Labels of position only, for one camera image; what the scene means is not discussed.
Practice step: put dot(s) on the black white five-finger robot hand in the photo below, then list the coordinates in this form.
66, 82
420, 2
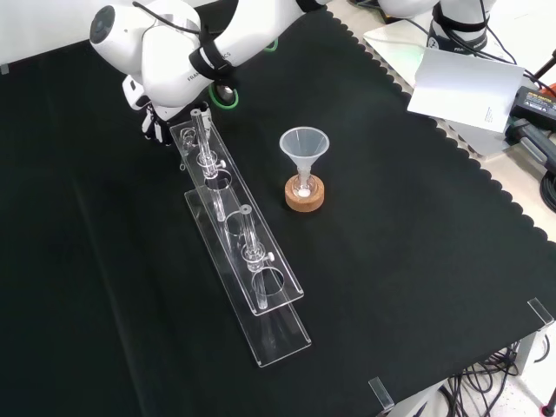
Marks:
152, 123

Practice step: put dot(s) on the clear glass weighing funnel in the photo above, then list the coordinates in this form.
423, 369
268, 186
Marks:
188, 138

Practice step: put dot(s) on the clear plastic funnel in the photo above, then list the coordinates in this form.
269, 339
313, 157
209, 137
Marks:
304, 150

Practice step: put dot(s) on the clear acrylic funnel stand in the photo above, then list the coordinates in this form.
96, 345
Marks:
284, 343

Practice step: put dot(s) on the clear cloth clip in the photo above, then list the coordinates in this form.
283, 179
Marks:
541, 313
4, 69
381, 392

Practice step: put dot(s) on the small clear round-bottom flask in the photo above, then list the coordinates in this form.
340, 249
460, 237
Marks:
302, 191

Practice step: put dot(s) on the pale board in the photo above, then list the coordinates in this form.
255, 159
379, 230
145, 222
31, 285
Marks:
391, 48

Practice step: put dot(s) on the black table cloth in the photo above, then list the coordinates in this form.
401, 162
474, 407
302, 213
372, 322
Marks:
391, 260

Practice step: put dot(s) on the white folded card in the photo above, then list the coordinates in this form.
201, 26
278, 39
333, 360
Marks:
465, 93

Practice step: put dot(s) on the black power adapter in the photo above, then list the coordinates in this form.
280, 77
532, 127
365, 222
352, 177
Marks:
536, 102

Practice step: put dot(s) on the black tripod leg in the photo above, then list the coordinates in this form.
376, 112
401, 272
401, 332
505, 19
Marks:
546, 65

